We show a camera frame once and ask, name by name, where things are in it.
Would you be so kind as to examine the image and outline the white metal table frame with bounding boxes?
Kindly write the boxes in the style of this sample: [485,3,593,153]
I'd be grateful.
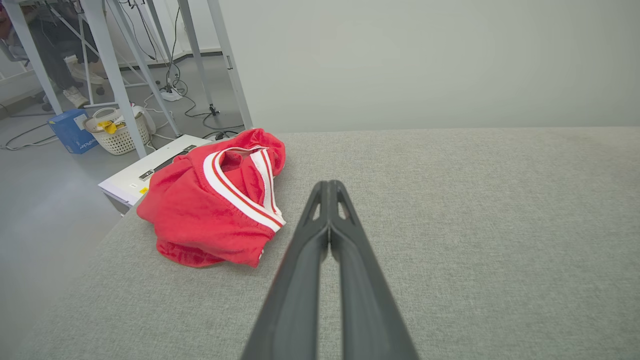
[176,0,254,130]
[0,0,182,160]

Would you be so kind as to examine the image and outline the red white basketball jersey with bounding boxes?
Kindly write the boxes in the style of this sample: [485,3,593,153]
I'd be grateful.
[136,128,287,269]

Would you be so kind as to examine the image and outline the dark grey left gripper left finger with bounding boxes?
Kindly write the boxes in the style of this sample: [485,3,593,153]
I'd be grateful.
[241,180,332,360]

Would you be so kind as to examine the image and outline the white plastic laundry basket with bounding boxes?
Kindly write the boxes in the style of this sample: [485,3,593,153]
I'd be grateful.
[83,107,152,156]

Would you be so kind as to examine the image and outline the person in dark clothes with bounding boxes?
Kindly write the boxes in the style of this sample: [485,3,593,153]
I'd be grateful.
[0,0,107,109]

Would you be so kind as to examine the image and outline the blue cardboard box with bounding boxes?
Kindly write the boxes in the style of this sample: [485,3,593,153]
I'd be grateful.
[47,109,99,155]

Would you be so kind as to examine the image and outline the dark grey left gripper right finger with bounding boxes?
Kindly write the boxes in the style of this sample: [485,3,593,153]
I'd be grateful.
[329,180,420,360]

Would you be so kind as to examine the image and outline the grey floor cable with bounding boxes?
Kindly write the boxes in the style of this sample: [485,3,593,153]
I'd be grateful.
[0,122,60,151]

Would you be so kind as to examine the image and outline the grey fabric sofa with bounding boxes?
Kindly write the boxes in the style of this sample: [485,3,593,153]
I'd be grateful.
[15,126,640,360]

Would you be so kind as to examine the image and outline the black floor cable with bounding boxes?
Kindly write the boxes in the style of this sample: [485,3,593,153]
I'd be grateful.
[165,0,246,141]

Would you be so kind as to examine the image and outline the white appliance with black handle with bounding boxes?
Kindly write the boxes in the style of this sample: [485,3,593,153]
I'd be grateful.
[98,134,213,208]

